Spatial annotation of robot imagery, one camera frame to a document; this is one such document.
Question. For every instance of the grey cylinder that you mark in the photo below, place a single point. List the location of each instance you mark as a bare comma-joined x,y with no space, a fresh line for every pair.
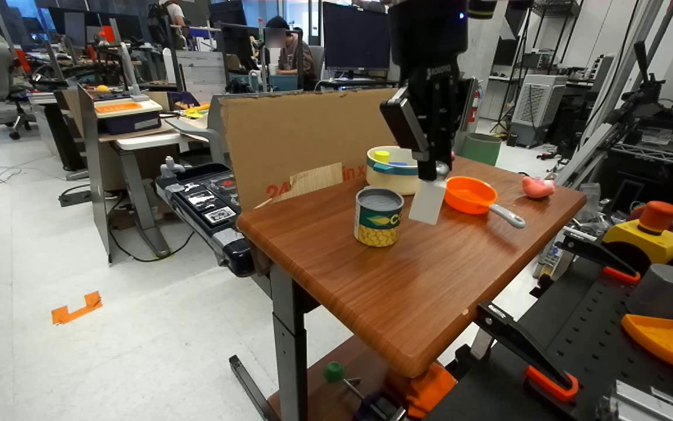
660,291

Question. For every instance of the black perforated breadboard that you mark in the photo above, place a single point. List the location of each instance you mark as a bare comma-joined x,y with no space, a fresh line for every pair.
585,335

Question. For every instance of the white pot teal rim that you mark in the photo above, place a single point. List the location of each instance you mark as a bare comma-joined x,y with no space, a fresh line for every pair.
387,178

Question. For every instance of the grey office desk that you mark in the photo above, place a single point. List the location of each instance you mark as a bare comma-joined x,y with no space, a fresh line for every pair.
130,140

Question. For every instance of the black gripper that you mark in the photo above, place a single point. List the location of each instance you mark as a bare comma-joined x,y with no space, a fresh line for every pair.
430,32

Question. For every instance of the yellow green corn can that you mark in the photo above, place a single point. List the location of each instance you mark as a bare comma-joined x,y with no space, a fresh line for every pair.
376,226

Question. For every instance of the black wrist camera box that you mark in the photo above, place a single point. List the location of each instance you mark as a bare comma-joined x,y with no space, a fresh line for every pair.
405,124

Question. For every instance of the green ball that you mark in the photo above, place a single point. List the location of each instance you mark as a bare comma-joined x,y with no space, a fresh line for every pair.
334,373

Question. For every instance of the orange plastic bracket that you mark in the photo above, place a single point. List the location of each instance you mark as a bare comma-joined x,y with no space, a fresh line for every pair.
430,390

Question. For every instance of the seated person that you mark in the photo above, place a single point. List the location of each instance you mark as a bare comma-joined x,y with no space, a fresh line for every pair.
293,54

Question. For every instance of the yellow box orange stop button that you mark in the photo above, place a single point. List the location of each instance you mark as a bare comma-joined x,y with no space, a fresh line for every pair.
647,238

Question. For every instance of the dark monitor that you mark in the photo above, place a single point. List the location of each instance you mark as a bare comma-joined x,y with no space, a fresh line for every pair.
355,39

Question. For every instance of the black power strip tray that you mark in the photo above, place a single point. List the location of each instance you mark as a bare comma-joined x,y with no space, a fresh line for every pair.
208,206

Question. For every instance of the orange wedge-shaped holder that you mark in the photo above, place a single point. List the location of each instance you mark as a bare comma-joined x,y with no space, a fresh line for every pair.
665,339

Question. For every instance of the orange black bar clamp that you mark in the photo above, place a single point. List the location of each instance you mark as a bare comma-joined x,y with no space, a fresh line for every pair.
597,256
519,342

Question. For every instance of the yellow toy block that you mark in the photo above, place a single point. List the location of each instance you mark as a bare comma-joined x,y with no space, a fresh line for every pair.
382,158

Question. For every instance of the pink plush bunny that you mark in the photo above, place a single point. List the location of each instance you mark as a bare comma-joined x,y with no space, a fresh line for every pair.
537,188

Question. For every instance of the brown cardboard panel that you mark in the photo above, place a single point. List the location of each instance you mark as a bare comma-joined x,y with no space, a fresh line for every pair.
305,137

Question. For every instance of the aluminium extrusion rail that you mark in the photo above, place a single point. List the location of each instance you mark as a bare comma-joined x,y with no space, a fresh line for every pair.
647,404

